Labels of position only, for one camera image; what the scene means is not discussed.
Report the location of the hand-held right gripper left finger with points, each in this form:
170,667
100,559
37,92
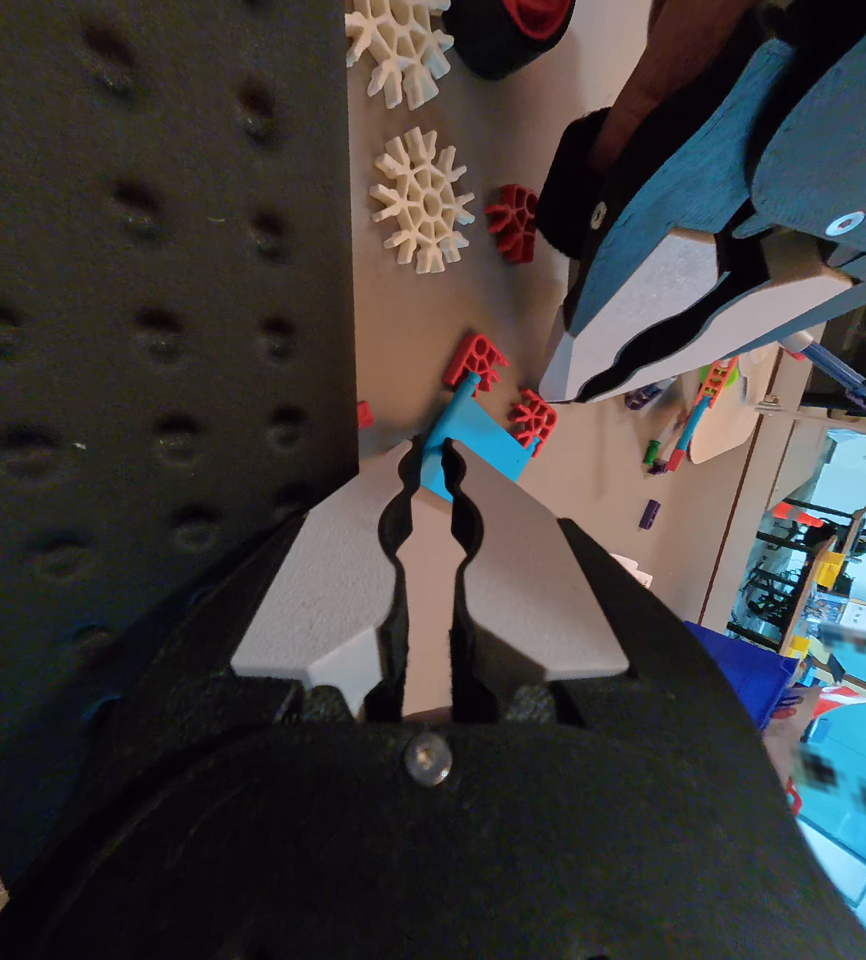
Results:
320,600

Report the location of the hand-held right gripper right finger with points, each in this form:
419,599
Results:
545,600

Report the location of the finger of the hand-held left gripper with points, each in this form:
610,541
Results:
643,292
763,307

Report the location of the blue rod cross assembly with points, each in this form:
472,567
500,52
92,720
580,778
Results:
834,367

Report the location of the colourful toy construction model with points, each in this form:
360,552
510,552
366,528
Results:
695,424

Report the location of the blue panel piece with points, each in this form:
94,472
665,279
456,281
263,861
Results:
470,442

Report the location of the person's left hand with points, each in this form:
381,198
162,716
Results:
673,60

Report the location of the instruction booklet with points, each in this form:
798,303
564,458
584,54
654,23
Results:
632,570

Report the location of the small green clip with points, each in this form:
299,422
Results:
653,452

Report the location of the small red clip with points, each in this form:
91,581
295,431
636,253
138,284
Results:
365,414

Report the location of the bright blue object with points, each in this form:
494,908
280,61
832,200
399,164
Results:
740,667

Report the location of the orange traffic cone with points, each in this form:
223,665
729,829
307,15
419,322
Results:
793,514

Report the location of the white snowflake connector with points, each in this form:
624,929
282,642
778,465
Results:
395,45
422,199

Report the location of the black wheel red hub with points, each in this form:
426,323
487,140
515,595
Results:
493,45

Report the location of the yellow bin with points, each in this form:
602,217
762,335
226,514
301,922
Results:
829,571

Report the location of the black perforated panel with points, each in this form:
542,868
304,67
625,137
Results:
140,300

